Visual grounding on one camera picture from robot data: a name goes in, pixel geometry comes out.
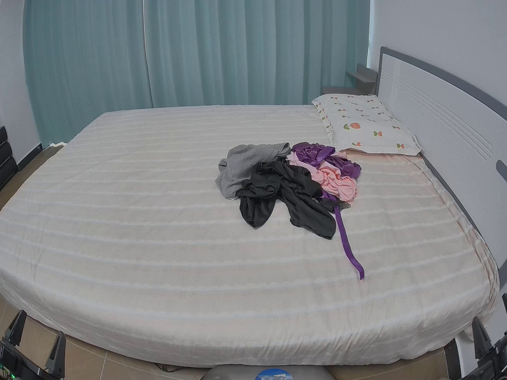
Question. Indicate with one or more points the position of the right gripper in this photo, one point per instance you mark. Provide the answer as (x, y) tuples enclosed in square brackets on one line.
[(495, 364)]

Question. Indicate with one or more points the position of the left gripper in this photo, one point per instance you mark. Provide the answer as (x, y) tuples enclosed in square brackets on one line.
[(16, 364)]

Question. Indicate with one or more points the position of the black T-shirt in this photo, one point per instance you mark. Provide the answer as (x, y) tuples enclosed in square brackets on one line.
[(277, 180)]

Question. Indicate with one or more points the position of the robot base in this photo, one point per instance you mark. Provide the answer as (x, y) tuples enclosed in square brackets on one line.
[(237, 373)]

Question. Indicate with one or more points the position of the bed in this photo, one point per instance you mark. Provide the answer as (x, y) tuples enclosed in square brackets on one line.
[(158, 212)]

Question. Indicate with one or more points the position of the pile of clothes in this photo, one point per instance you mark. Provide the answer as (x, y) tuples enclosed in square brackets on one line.
[(336, 180)]

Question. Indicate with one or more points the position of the black chest of drawers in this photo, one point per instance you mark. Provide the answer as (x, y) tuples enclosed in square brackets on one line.
[(7, 156)]

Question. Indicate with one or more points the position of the white printed pillow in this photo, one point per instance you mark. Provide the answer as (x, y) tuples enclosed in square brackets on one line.
[(364, 125)]

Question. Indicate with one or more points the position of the grey bedside table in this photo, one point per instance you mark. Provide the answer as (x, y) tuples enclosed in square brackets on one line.
[(364, 79)]

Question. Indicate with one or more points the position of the grey garment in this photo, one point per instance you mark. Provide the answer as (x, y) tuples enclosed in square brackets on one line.
[(241, 160)]

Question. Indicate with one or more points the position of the blue-green curtain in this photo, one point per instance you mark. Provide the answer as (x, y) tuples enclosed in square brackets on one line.
[(257, 38), (87, 54)]

